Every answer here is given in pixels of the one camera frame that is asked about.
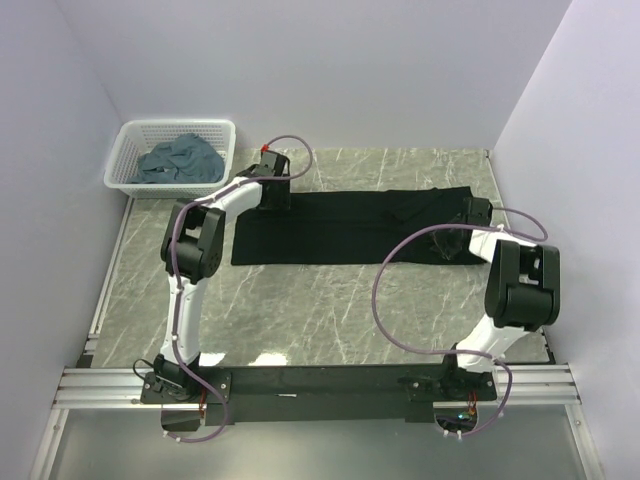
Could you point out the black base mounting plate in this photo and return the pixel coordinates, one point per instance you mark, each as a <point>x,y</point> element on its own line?
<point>313,393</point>

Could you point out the black t shirt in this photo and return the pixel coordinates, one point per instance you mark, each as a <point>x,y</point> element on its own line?
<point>348,228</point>

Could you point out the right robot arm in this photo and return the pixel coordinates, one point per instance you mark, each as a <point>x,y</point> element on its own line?
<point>521,296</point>

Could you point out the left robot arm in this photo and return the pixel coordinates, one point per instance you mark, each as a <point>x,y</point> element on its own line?
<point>192,251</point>

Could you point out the white plastic laundry basket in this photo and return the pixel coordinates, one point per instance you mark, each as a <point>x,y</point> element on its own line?
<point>138,137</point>

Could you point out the aluminium rail frame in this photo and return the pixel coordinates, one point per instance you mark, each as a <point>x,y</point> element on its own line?
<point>307,316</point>

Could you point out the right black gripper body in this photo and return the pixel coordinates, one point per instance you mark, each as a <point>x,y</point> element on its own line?
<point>458,219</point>

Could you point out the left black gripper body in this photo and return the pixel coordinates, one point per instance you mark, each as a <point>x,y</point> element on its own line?
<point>282,199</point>

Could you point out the grey blue t shirt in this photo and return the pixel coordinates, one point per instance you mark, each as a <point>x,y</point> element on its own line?
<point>189,159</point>

